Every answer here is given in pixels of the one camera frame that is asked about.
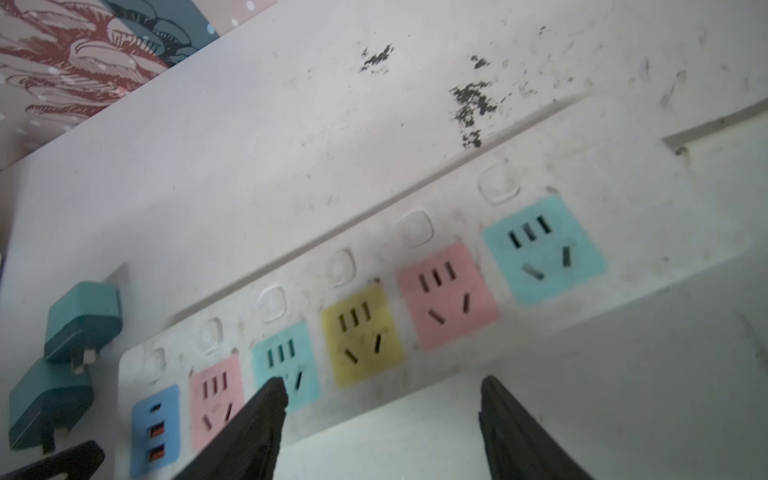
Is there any teal plug adapter near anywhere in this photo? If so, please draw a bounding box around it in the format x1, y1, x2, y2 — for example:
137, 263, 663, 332
8, 358, 94, 454

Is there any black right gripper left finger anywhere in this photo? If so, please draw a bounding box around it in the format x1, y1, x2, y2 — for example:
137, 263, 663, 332
176, 377, 288, 479

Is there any teal plug adapter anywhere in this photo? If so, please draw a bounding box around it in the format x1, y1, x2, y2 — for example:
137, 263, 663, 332
44, 281, 123, 374
8, 358, 94, 454

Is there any teal plug adapter far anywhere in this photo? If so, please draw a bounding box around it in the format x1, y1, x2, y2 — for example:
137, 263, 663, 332
44, 281, 123, 374

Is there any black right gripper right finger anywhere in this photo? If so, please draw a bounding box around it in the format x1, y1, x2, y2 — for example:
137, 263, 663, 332
479, 376, 591, 479

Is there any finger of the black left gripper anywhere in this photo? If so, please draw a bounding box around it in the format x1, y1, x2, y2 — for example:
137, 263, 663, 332
1, 440, 105, 480

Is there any white multicolour power strip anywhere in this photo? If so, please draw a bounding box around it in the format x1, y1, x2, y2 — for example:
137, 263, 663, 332
114, 97, 750, 479

